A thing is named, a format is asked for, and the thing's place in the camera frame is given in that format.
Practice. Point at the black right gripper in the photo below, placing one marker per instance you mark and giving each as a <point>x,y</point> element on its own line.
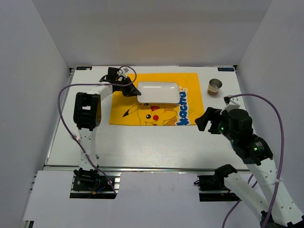
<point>211,113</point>

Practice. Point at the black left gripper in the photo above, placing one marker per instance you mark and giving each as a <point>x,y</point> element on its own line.
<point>131,90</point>

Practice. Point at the white rectangular plate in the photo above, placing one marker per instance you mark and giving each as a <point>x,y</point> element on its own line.
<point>158,92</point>

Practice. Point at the yellow Pikachu cloth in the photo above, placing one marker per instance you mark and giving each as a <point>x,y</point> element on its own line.
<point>128,111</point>

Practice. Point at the metal cup with paper sleeve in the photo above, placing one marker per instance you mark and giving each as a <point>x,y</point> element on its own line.
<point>214,87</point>

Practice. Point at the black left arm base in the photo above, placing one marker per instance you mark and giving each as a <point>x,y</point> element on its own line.
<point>92,185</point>

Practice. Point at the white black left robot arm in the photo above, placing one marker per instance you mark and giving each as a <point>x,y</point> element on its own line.
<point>88,114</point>

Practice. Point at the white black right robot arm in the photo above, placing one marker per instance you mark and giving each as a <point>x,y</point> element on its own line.
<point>275,207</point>

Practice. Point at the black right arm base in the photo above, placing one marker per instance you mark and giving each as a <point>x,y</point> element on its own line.
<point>211,190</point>

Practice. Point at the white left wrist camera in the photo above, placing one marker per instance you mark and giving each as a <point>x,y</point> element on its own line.
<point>123,72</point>

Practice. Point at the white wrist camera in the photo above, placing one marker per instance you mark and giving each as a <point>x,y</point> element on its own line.
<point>231,103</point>
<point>123,72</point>

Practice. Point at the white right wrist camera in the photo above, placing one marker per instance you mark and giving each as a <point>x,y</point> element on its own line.
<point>231,103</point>

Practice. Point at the aluminium table frame rail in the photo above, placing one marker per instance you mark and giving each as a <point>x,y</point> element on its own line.
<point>143,148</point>

